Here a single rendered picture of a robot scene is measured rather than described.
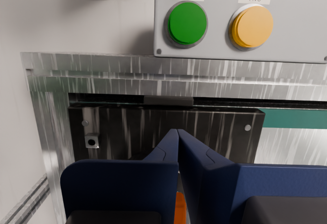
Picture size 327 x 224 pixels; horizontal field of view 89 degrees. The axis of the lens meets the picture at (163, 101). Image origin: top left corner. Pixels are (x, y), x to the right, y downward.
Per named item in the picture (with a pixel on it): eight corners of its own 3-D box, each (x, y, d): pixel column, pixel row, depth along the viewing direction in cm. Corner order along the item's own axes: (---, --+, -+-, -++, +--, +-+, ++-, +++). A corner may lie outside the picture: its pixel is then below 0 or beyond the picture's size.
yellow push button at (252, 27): (231, 8, 18) (239, 4, 16) (266, 10, 19) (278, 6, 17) (225, 46, 20) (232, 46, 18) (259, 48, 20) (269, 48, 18)
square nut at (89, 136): (87, 132, 21) (84, 136, 20) (100, 132, 21) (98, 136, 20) (88, 143, 21) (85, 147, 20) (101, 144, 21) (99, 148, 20)
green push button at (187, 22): (168, 6, 18) (169, 0, 16) (204, 7, 18) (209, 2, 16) (166, 44, 19) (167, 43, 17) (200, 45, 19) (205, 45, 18)
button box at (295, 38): (155, 2, 23) (154, -15, 17) (305, 10, 23) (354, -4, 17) (154, 55, 25) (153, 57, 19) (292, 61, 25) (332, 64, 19)
